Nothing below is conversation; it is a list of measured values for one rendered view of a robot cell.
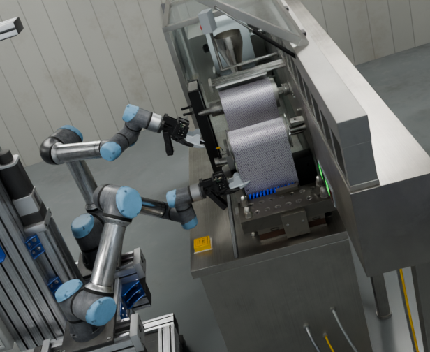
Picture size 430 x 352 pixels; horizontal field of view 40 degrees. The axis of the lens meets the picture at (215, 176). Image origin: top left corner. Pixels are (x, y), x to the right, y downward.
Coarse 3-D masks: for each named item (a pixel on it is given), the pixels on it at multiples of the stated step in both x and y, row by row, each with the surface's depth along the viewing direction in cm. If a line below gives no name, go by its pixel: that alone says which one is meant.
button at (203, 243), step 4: (208, 236) 257; (196, 240) 257; (200, 240) 256; (204, 240) 255; (208, 240) 254; (196, 244) 254; (200, 244) 253; (204, 244) 252; (208, 244) 252; (196, 248) 252; (200, 248) 252; (204, 248) 252; (208, 248) 252
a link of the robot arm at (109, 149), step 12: (48, 144) 257; (60, 144) 256; (72, 144) 250; (84, 144) 245; (96, 144) 241; (108, 144) 236; (120, 144) 238; (48, 156) 254; (60, 156) 252; (72, 156) 249; (84, 156) 246; (96, 156) 243; (108, 156) 237
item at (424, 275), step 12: (420, 264) 182; (372, 276) 297; (420, 276) 184; (384, 288) 301; (420, 288) 187; (384, 300) 305; (420, 300) 189; (384, 312) 309; (420, 312) 194; (420, 324) 200
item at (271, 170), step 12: (264, 156) 248; (276, 156) 248; (288, 156) 248; (240, 168) 250; (252, 168) 250; (264, 168) 250; (276, 168) 251; (288, 168) 251; (252, 180) 253; (264, 180) 253; (276, 180) 253; (288, 180) 254; (252, 192) 256
